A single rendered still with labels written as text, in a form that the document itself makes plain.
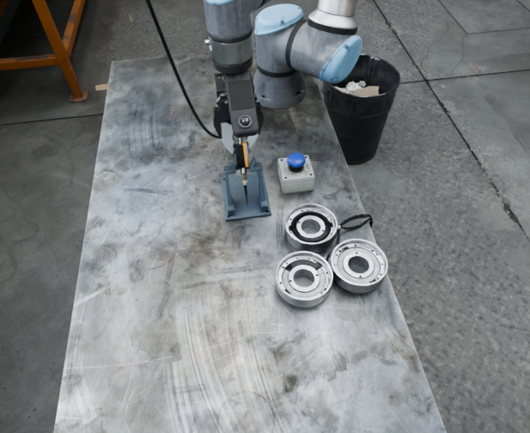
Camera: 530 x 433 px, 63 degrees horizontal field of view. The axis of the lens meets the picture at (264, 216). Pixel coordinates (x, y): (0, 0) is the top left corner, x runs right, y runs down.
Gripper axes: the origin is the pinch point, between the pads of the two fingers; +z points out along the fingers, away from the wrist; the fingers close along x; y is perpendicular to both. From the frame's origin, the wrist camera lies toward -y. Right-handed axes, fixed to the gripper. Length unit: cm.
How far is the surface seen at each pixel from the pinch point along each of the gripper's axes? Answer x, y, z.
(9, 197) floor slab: 108, 88, 92
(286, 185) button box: -9.1, -3.1, 8.9
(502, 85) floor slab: -163, 131, 92
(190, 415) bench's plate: 14, -47, 12
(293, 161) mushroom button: -11.0, -0.6, 4.4
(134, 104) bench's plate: 26.4, 36.8, 11.9
